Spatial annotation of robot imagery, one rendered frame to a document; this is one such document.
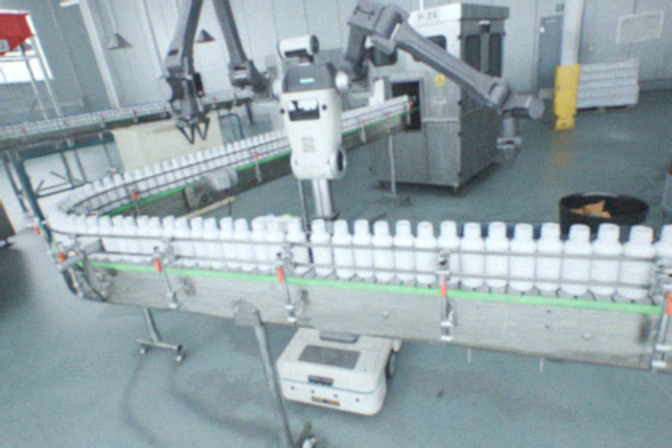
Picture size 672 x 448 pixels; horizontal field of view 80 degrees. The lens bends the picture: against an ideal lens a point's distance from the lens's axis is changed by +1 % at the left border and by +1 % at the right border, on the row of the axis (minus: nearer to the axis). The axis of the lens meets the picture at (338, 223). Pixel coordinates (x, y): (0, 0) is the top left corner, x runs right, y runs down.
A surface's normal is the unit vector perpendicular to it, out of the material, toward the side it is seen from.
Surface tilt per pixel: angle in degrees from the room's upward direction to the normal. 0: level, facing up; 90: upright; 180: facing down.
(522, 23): 90
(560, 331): 90
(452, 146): 90
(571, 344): 90
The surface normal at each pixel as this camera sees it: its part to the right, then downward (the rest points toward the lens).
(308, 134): -0.33, 0.39
